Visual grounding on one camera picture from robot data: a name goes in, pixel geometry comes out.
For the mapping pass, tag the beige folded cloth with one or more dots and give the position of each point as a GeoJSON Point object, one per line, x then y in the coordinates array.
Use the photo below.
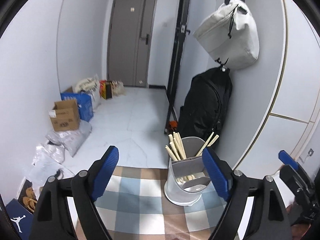
{"type": "Point", "coordinates": [85, 83]}

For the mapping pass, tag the white utensil holder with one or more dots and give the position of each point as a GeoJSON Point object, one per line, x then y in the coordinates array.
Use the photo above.
{"type": "Point", "coordinates": [180, 192]}

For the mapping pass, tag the blue carton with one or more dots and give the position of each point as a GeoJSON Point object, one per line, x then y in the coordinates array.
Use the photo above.
{"type": "Point", "coordinates": [86, 108]}

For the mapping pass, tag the red bag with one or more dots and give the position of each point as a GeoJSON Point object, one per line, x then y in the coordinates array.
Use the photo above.
{"type": "Point", "coordinates": [102, 88]}

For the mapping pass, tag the checked tablecloth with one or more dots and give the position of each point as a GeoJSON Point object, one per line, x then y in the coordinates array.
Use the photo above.
{"type": "Point", "coordinates": [150, 205]}

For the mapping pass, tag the dark blue shoe box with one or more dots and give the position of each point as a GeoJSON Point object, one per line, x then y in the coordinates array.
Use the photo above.
{"type": "Point", "coordinates": [17, 217]}

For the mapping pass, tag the brown cardboard box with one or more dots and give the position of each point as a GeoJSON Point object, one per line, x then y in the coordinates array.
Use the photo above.
{"type": "Point", "coordinates": [65, 120]}

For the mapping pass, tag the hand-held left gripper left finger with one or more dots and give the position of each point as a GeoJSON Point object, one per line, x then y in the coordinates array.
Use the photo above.
{"type": "Point", "coordinates": [105, 175]}

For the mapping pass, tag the black backpack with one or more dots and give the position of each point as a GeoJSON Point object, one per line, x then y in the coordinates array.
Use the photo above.
{"type": "Point", "coordinates": [205, 105]}

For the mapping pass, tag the grey door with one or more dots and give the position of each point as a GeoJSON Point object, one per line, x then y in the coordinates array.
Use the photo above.
{"type": "Point", "coordinates": [125, 50]}

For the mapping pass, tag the black yellow paper bag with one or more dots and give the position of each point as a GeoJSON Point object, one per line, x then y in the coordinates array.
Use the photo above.
{"type": "Point", "coordinates": [108, 91]}

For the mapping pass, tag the metal wall hook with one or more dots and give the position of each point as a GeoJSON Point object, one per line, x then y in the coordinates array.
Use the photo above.
{"type": "Point", "coordinates": [224, 68]}

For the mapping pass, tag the wooden chopstick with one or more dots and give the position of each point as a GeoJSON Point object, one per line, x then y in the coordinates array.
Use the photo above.
{"type": "Point", "coordinates": [207, 141]}
{"type": "Point", "coordinates": [213, 140]}

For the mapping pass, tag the small orange tool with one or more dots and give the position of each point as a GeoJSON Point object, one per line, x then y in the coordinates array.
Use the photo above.
{"type": "Point", "coordinates": [173, 124]}

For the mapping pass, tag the brown sandal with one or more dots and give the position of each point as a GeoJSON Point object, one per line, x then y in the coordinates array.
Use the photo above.
{"type": "Point", "coordinates": [31, 192]}
{"type": "Point", "coordinates": [30, 203]}

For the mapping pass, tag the crumpled white plastic bag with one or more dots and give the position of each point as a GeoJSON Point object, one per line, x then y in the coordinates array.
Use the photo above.
{"type": "Point", "coordinates": [48, 155]}
{"type": "Point", "coordinates": [42, 172]}

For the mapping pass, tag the light grey hanging bag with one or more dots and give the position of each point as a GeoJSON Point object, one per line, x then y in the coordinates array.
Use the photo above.
{"type": "Point", "coordinates": [230, 35]}

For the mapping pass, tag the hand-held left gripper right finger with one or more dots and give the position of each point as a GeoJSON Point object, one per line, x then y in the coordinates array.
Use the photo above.
{"type": "Point", "coordinates": [217, 175]}

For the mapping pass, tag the black metal rack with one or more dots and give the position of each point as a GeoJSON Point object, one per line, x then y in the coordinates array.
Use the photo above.
{"type": "Point", "coordinates": [175, 67]}

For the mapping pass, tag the grey white mailer bag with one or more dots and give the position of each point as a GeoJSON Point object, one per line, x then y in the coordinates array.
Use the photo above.
{"type": "Point", "coordinates": [72, 137]}

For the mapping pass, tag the wall socket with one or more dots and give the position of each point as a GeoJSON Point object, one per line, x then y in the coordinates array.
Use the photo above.
{"type": "Point", "coordinates": [310, 153]}

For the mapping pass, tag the black door lock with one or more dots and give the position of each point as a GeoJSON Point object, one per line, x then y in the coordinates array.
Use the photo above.
{"type": "Point", "coordinates": [146, 38]}

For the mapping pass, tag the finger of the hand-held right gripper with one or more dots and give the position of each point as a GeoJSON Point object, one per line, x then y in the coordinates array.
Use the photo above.
{"type": "Point", "coordinates": [287, 157]}

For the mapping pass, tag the bunch of wooden chopsticks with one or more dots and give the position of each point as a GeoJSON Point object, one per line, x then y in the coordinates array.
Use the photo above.
{"type": "Point", "coordinates": [176, 147]}

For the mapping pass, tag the person's right hand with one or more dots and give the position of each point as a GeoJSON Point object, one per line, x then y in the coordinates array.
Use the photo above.
{"type": "Point", "coordinates": [298, 232]}

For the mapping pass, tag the white plastic sack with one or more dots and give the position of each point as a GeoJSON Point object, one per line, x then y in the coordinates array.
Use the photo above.
{"type": "Point", "coordinates": [96, 97]}

